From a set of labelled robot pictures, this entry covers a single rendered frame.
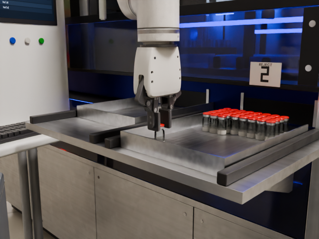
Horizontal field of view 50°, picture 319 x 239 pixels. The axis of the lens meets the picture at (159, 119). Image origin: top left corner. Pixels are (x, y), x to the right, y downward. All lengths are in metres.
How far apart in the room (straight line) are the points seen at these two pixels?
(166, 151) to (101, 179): 0.89
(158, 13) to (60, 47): 0.86
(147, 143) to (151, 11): 0.25
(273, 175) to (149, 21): 0.35
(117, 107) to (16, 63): 0.42
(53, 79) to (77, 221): 0.71
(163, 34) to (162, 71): 0.07
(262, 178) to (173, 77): 0.27
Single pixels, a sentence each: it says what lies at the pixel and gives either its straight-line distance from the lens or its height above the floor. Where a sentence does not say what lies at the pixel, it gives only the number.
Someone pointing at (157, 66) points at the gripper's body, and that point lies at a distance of 0.67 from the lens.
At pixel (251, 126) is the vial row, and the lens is 0.82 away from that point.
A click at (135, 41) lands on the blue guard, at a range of 1.23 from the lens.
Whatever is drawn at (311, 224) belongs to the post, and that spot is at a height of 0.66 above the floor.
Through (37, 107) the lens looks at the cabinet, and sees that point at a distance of 1.42.
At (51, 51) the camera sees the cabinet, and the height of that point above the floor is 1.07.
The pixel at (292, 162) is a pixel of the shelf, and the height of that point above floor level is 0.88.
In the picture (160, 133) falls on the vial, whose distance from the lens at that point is 0.72.
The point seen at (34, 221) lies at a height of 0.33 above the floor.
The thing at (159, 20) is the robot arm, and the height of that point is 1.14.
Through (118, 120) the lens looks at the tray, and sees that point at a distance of 0.91.
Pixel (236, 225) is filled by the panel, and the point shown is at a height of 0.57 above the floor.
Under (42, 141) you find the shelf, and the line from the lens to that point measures 1.16.
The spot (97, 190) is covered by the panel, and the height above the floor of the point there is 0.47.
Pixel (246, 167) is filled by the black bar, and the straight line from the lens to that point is 0.59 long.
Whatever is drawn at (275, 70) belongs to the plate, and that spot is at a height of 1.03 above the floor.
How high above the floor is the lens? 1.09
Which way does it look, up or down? 12 degrees down
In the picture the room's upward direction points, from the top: straight up
